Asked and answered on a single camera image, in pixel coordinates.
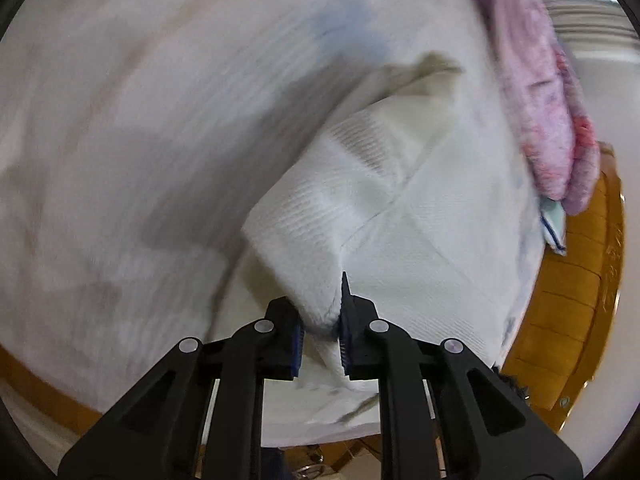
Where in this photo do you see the pink fluffy blanket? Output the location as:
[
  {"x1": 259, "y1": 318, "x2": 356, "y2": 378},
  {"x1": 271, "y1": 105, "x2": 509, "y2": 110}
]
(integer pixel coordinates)
[{"x1": 447, "y1": 0, "x2": 602, "y2": 216}]

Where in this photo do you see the white printed bed sheet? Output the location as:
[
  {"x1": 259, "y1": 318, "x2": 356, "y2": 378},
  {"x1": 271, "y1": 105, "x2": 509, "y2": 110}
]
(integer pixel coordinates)
[{"x1": 0, "y1": 0, "x2": 547, "y2": 451}]

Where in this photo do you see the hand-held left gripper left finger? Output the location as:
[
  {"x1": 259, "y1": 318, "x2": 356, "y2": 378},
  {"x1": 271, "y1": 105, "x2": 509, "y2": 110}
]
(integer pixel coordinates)
[{"x1": 57, "y1": 296, "x2": 305, "y2": 480}]

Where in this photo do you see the white ribbed garment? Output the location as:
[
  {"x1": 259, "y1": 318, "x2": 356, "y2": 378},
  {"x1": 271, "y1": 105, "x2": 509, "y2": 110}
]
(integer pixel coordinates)
[{"x1": 242, "y1": 52, "x2": 532, "y2": 397}]

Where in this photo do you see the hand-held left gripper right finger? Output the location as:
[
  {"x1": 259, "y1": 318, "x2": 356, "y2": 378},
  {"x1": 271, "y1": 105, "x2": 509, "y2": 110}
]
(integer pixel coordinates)
[{"x1": 337, "y1": 271, "x2": 584, "y2": 480}]

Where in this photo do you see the white cloth with blue stripe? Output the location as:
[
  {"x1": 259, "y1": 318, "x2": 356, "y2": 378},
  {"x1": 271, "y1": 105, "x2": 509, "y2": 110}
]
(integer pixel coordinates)
[{"x1": 539, "y1": 197, "x2": 569, "y2": 257}]

